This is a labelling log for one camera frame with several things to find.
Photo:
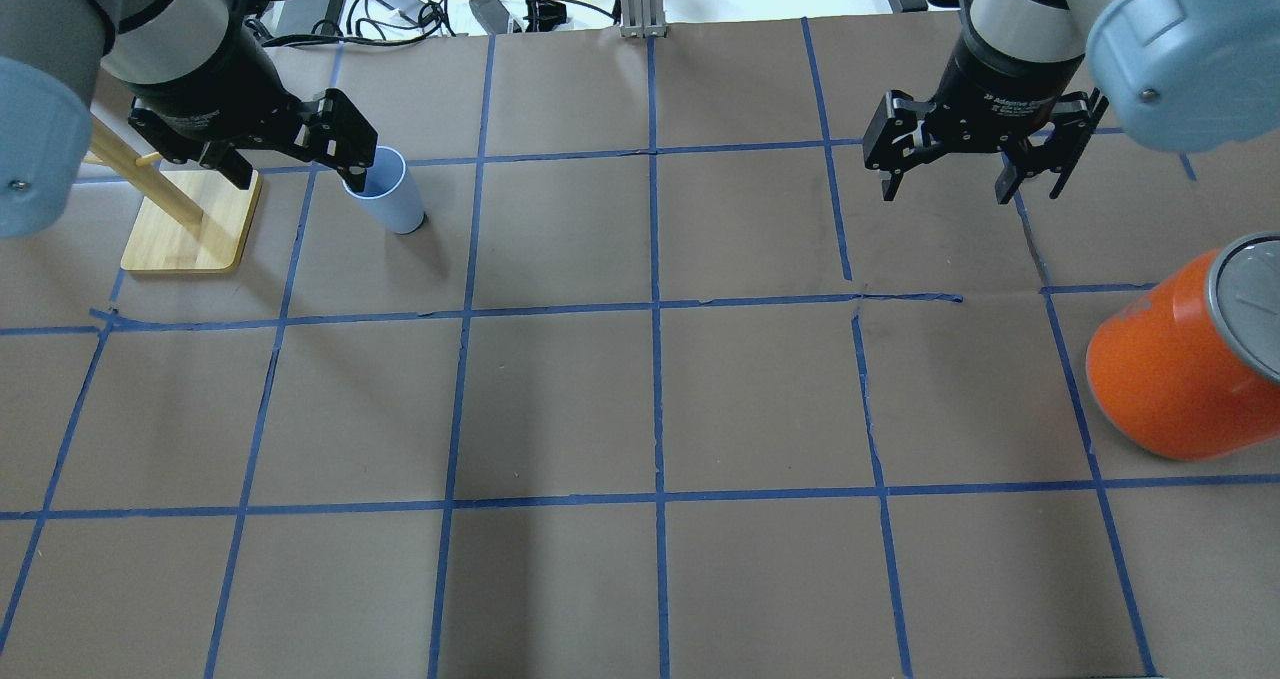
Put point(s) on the large orange can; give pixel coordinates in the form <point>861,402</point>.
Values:
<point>1189,370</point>

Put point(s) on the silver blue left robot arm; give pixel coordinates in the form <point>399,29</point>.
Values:
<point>53,51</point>

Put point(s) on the light blue plastic cup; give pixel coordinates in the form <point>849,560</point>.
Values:
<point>390,194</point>

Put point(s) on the black power adapter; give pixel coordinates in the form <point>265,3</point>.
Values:
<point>493,16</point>

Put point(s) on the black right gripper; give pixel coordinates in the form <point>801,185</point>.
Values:
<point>992,87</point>

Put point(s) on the black power brick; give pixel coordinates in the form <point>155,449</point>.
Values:
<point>309,17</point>

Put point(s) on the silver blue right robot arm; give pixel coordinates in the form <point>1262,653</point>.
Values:
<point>1179,75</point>

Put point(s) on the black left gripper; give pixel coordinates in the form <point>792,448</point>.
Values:
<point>222,87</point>

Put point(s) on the wooden mug tree stand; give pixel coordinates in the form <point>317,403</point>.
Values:
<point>189,222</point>

